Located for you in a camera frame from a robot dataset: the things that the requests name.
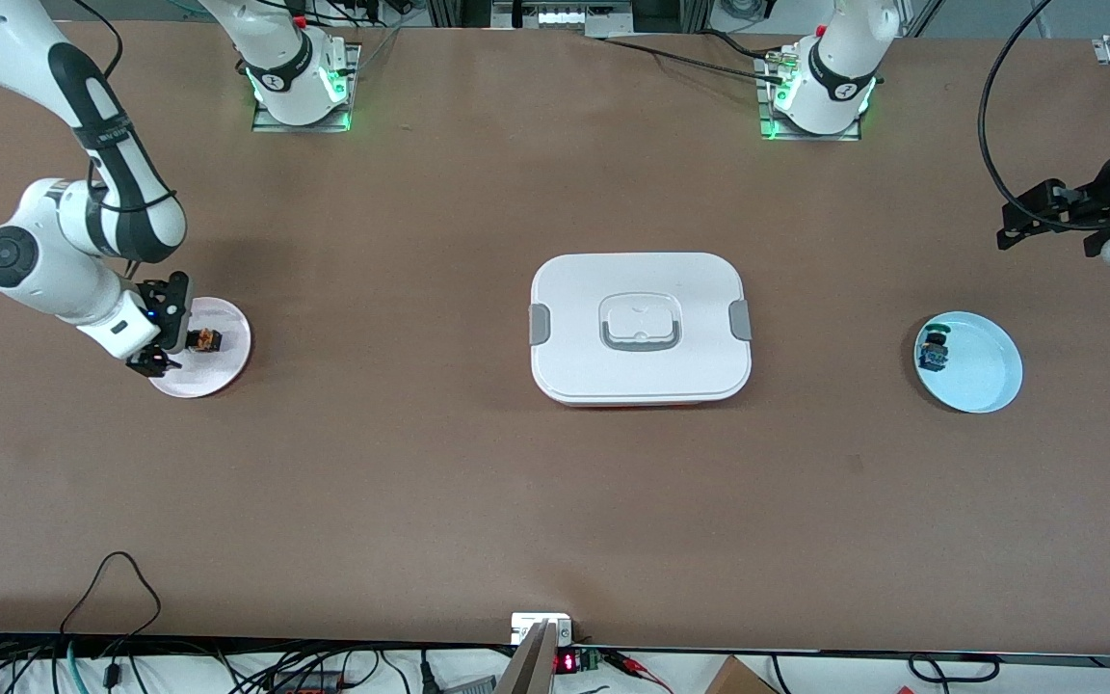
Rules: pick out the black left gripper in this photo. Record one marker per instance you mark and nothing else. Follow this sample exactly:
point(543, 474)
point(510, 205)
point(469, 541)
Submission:
point(1084, 205)

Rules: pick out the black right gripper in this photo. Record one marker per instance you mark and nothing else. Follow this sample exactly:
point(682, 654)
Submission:
point(171, 324)

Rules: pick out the orange push-button switch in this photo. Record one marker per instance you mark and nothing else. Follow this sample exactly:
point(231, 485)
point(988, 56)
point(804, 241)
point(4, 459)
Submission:
point(205, 340)

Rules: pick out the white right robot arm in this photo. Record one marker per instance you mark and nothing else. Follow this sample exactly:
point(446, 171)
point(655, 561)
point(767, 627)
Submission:
point(35, 280)

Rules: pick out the pink round plate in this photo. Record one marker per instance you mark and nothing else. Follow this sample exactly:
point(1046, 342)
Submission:
point(218, 376)

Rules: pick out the light blue round plate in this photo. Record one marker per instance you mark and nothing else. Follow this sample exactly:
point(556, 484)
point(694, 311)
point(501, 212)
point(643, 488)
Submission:
point(984, 366)

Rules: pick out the small blue black component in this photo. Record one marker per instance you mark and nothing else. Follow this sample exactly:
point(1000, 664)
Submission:
point(933, 359)

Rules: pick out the white lunch box grey latches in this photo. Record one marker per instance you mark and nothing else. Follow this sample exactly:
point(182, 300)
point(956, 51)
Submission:
point(690, 366)

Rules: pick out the grey power adapter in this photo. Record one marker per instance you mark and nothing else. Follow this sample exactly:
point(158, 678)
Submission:
point(468, 686)

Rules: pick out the aluminium bar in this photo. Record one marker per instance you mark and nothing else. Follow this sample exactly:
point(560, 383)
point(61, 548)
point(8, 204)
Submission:
point(528, 670)

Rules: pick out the red digit display module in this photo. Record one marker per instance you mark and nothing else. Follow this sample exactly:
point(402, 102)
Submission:
point(567, 663)

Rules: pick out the green terminal board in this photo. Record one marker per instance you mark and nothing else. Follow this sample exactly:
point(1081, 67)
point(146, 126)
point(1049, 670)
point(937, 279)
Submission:
point(591, 661)

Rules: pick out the metal control box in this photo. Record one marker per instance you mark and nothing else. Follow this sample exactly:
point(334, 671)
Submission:
point(555, 17)

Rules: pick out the brown cardboard box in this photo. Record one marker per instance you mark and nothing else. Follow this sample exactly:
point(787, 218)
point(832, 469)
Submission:
point(738, 680)

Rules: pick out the red clip lead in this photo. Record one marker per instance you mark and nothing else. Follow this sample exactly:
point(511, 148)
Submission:
point(632, 665)

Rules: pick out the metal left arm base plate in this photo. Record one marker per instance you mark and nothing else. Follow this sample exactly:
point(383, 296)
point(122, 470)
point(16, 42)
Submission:
point(810, 137)

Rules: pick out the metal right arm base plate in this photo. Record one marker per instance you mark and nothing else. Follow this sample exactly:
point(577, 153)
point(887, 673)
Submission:
point(300, 128)

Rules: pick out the white table edge bracket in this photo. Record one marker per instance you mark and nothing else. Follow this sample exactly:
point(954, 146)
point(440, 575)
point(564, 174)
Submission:
point(526, 627)

